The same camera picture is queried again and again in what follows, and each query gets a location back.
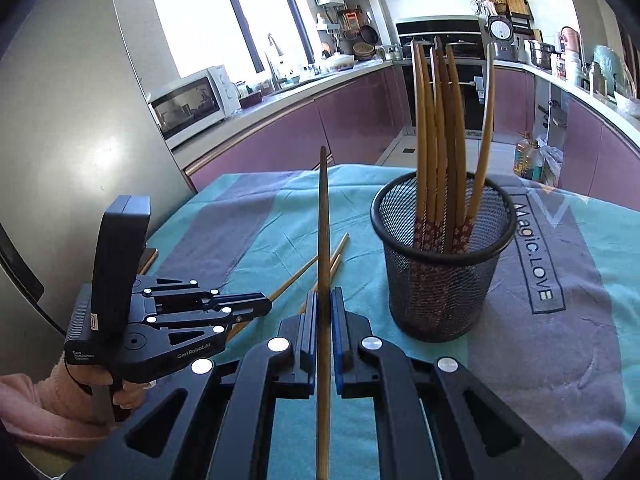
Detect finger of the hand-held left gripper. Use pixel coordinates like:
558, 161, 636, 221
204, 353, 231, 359
132, 277, 273, 313
149, 308, 272, 372

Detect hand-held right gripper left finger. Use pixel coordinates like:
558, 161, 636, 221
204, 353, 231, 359
65, 290, 319, 480

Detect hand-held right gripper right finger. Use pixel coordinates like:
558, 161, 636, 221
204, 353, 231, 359
330, 287, 583, 480

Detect black mesh utensil holder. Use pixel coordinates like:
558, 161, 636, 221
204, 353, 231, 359
371, 170, 518, 343

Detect bunch of wooden chopsticks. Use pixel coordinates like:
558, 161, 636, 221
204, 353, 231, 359
411, 36, 497, 261

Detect person's left hand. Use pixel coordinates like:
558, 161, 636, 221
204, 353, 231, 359
111, 381, 153, 411

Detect grey refrigerator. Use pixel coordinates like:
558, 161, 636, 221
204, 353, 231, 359
0, 0, 198, 361

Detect white microwave oven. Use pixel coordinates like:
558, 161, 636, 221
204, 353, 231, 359
148, 65, 241, 151

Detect pink kitchen base cabinets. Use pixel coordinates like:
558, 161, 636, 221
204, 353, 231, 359
185, 65, 416, 191
492, 65, 640, 211

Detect white kitchen countertop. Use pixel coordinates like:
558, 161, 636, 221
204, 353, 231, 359
170, 57, 640, 171

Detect teal and grey patchwork tablecloth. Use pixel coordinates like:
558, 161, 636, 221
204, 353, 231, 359
145, 162, 640, 480

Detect kitchen sink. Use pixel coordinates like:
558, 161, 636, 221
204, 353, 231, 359
270, 72, 331, 92

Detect steel sink faucet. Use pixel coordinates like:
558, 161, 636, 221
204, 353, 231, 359
265, 32, 286, 88

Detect kitchen window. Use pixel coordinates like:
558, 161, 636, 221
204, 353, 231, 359
145, 0, 321, 81

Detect yellow cooking oil bottle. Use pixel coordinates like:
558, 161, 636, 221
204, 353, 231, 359
514, 132, 538, 178

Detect black integrated stove oven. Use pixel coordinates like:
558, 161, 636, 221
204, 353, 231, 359
395, 15, 493, 136

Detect white ceramic casserole pot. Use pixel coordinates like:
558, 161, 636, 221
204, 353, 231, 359
324, 51, 356, 71

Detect white plastic bag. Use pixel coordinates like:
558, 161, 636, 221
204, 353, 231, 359
540, 145, 563, 186

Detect silver rice cooker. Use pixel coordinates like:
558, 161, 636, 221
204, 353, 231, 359
486, 15, 521, 61

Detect stainless steel pot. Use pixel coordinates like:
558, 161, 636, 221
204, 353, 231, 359
529, 40, 557, 68

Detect white jar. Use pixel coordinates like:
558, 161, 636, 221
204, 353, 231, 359
567, 52, 586, 86

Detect mint green appliance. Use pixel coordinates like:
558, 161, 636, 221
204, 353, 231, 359
592, 45, 628, 96

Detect wall utensil rack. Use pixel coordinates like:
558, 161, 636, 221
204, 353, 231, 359
316, 7, 363, 36

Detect black wall rack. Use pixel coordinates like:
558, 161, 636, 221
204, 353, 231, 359
472, 0, 533, 18

